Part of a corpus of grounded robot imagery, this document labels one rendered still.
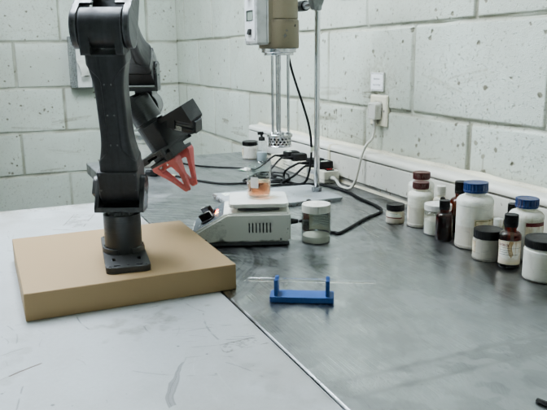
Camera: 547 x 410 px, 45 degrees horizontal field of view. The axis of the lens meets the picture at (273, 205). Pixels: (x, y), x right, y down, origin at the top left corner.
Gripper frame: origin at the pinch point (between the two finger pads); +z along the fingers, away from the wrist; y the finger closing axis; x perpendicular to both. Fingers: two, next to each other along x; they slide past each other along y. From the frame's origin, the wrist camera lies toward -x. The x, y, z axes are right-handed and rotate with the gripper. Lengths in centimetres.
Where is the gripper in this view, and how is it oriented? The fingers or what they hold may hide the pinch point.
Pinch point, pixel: (189, 184)
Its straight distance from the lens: 133.7
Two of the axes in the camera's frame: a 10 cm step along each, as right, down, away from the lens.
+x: -7.5, 3.2, 5.8
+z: 5.1, 8.3, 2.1
